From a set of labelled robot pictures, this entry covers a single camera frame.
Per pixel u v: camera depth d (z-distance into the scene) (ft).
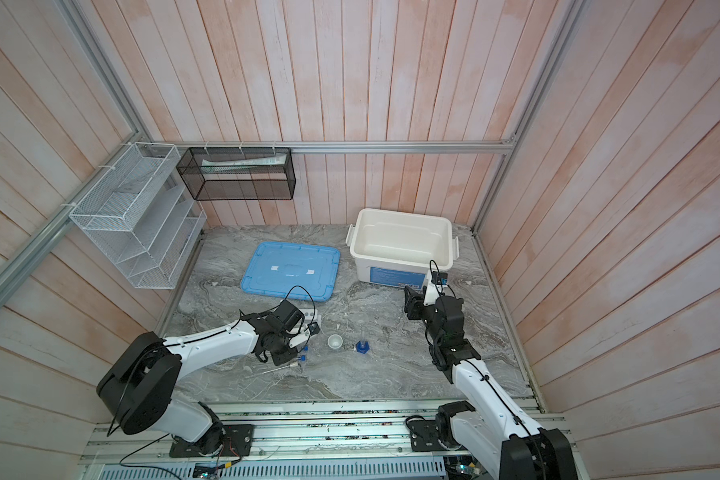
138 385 1.42
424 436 2.40
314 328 2.65
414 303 2.39
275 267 3.54
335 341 2.93
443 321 1.97
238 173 3.47
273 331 2.29
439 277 2.29
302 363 2.82
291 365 2.79
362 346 2.93
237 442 2.40
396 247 3.64
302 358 2.83
